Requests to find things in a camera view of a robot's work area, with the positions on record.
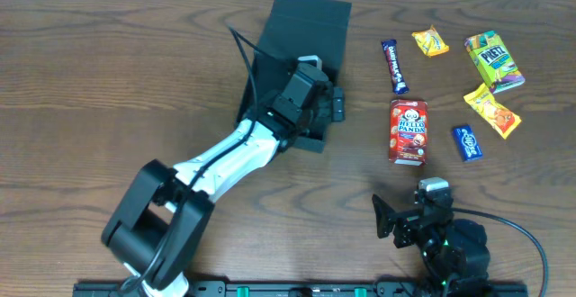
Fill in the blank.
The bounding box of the Dairy Milk chocolate bar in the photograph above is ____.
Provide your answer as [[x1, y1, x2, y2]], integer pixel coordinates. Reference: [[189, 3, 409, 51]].
[[382, 39, 410, 95]]

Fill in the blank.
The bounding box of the red Hello Panda box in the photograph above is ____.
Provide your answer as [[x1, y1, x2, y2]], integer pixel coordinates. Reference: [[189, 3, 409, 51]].
[[389, 99, 428, 167]]

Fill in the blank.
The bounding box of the black gift box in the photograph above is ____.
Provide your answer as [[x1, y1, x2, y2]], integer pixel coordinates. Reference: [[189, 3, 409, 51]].
[[236, 0, 352, 156]]

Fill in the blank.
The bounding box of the green Pretz box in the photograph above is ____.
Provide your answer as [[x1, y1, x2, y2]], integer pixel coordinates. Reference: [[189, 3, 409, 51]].
[[464, 31, 526, 94]]

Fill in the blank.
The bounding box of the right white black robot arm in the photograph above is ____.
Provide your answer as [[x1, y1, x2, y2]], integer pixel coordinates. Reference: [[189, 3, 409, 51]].
[[372, 189, 491, 296]]

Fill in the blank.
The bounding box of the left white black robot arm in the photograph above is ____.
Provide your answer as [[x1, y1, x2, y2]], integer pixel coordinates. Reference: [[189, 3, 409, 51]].
[[101, 56, 344, 296]]

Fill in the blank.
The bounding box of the blue Eclipse mint box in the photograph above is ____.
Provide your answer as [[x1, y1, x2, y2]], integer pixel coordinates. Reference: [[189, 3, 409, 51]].
[[452, 125, 483, 162]]

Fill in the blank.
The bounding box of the small yellow snack packet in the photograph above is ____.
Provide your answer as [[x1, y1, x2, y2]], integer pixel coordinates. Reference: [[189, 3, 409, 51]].
[[411, 25, 450, 58]]

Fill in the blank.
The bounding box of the yellow orange snack packet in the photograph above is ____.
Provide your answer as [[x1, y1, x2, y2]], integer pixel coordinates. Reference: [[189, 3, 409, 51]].
[[463, 84, 522, 140]]

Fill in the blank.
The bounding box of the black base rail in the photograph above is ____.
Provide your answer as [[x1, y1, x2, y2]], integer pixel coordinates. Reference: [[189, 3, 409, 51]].
[[72, 281, 528, 297]]

